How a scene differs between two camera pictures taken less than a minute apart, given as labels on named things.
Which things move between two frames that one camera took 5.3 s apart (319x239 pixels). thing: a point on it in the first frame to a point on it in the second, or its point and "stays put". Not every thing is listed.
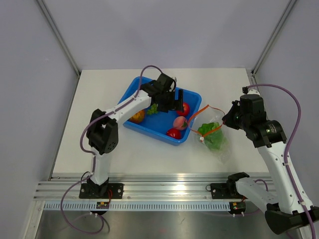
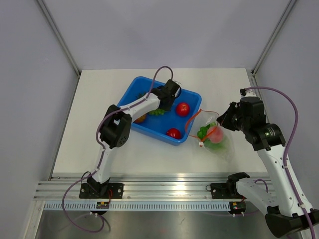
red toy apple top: x=186 y=109 stays put
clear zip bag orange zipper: x=207 y=125 stays put
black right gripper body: x=235 y=118 stays put
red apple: x=180 y=122 to x=217 y=136
